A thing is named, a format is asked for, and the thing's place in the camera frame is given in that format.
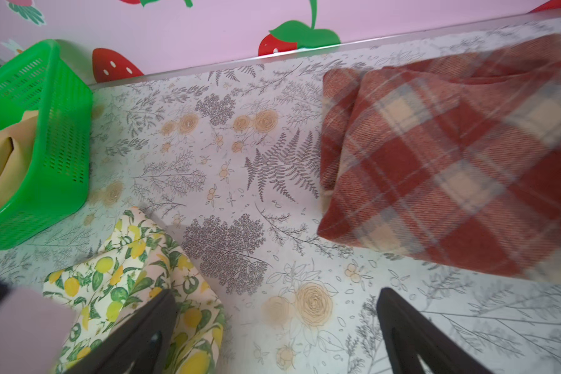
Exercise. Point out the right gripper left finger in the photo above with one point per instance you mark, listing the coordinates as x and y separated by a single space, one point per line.
140 345

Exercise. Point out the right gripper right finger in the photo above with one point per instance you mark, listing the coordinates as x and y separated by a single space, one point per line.
411 340

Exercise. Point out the yellow lemon print skirt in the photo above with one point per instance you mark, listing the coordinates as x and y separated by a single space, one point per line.
137 262

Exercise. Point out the red plaid skirt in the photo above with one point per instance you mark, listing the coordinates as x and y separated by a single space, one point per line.
454 160

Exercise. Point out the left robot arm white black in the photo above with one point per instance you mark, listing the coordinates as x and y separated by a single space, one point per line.
33 330

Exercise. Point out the green plastic basket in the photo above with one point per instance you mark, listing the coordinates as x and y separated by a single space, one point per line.
56 182

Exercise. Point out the tan cloth in basket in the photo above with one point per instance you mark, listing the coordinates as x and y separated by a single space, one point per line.
16 149

